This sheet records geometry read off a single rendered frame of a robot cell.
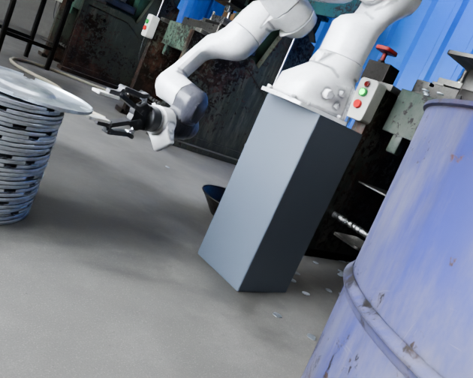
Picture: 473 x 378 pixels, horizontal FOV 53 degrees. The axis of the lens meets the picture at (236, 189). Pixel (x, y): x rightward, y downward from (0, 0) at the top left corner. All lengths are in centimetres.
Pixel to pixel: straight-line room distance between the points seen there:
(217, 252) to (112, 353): 50
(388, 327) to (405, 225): 7
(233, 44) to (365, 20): 43
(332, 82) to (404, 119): 57
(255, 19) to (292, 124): 46
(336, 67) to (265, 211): 36
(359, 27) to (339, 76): 12
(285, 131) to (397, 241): 77
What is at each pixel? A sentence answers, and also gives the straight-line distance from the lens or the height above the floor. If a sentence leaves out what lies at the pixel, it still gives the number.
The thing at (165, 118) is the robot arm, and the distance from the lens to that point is 138.
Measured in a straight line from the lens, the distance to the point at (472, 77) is 164.
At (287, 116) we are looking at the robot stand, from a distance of 111.
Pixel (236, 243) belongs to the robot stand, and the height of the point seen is 9.
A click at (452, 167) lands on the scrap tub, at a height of 44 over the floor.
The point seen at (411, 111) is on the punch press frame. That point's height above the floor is 58.
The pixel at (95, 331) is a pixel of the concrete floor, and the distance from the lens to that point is 80.
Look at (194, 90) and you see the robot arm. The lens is 142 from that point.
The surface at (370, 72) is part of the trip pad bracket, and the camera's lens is 174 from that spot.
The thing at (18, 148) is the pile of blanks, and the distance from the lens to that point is 100.
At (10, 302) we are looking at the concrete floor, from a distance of 81.
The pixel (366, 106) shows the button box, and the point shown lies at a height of 54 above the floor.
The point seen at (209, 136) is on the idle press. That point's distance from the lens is 285.
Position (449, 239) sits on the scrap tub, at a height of 40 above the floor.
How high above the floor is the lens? 43
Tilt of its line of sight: 11 degrees down
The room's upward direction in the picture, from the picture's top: 24 degrees clockwise
